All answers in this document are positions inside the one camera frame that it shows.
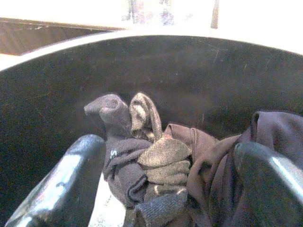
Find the black round laundry bucket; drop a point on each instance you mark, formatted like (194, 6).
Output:
(165, 75)

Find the grey-brown knit sock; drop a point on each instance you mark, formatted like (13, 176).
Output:
(163, 163)

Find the dark navy sock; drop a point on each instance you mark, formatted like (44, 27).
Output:
(118, 151)

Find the dark brown garment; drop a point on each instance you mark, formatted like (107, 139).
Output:
(217, 170)

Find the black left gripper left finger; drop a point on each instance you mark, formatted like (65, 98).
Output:
(59, 182)

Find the brown wooden shelf board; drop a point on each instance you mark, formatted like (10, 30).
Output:
(42, 35)

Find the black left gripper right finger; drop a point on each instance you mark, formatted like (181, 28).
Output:
(267, 186)

